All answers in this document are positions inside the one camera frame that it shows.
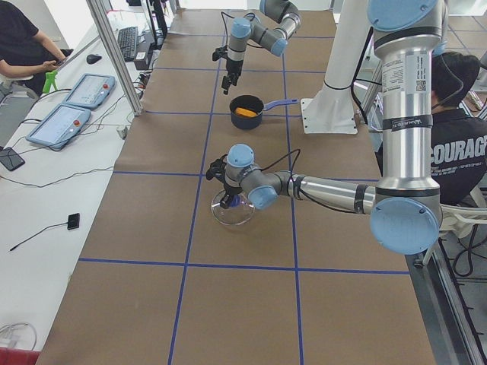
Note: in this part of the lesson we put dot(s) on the dark blue saucepan purple handle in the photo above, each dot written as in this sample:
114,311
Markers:
257,105

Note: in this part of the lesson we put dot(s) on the seated person black courage jacket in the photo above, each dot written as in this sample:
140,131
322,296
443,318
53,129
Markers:
458,141

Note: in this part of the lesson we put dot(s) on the yellow plastic corn cob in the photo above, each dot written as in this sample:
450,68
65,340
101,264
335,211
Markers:
243,112

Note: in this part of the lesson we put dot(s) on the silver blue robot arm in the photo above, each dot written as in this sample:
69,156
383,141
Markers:
249,27
404,206

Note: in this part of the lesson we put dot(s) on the white office chair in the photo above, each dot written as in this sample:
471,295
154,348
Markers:
461,220

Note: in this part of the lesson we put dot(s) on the small black device on table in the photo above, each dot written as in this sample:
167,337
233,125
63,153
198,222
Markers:
73,221

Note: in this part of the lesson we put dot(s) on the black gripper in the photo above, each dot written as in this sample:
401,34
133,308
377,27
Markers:
230,188
233,68

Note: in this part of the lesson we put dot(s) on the aluminium frame post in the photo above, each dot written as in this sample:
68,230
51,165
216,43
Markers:
105,31

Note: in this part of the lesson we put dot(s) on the black keyboard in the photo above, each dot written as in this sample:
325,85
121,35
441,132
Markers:
127,39

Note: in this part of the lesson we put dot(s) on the brown table mat blue grid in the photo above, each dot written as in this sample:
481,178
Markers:
160,281

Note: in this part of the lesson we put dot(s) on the black smartphone on table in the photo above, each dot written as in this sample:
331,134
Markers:
10,159

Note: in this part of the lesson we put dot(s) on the glass lid purple knob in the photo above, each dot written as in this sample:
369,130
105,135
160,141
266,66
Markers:
239,213

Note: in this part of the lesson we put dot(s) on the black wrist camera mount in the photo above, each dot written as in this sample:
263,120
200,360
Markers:
216,170
220,53

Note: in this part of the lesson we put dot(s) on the black computer mouse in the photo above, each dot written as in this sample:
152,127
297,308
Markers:
93,58

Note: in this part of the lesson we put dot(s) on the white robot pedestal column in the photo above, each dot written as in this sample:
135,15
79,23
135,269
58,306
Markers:
331,110

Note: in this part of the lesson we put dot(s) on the far blue teach pendant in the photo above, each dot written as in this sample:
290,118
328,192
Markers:
90,91

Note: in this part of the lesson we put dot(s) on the orange black power strip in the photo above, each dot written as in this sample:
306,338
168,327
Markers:
141,81

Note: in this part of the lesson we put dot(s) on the near blue teach pendant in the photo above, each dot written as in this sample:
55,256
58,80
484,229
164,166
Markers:
60,126

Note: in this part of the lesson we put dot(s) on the blue teach pendant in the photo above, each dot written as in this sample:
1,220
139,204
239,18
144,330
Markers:
90,91
60,126

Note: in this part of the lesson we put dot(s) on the green clamp tool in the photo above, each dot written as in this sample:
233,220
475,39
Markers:
50,82

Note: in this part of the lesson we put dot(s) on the person in black shirt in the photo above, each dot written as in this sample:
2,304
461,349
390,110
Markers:
26,50

